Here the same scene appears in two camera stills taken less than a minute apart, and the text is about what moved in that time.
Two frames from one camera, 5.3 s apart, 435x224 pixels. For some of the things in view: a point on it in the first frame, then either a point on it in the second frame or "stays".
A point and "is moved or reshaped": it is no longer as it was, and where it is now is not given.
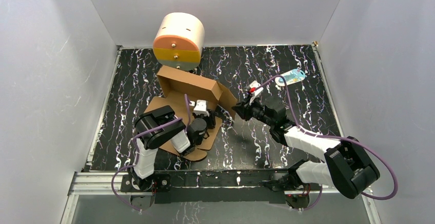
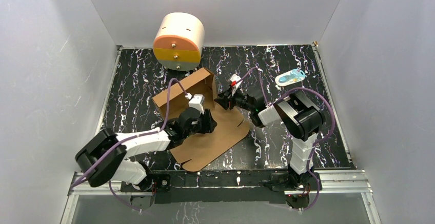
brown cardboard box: x=179 y=89 is moved or reshaped
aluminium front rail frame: x=88 y=183 stays
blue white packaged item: x=292 y=77 stays
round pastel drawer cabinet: x=179 y=41 stays
